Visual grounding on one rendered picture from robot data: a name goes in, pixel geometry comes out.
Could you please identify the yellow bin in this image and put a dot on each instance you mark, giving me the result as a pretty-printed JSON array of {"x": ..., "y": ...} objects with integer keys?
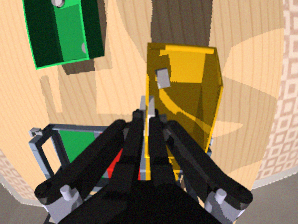
[{"x": 195, "y": 91}]

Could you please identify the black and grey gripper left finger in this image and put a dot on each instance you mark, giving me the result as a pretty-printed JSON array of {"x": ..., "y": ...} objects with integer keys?
[{"x": 65, "y": 191}]

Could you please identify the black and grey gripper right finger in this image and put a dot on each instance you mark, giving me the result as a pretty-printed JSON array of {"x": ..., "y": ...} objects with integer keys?
[{"x": 227, "y": 198}]

